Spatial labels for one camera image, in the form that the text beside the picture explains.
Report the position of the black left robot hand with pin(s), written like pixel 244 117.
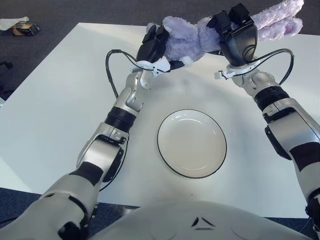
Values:
pixel 150 50

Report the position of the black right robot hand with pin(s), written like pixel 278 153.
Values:
pixel 240 40

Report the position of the purple plush bunny doll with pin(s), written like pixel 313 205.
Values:
pixel 190 37

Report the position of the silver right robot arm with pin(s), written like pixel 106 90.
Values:
pixel 292 120

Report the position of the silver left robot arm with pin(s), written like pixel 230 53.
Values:
pixel 100 150

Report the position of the white plate with black rim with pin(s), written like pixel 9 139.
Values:
pixel 192 145

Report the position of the black and orange box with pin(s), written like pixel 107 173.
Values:
pixel 26 28

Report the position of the black chair base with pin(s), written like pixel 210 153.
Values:
pixel 6 64

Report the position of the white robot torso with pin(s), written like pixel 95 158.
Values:
pixel 162 225

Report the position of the black table bracket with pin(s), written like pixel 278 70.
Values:
pixel 95 210

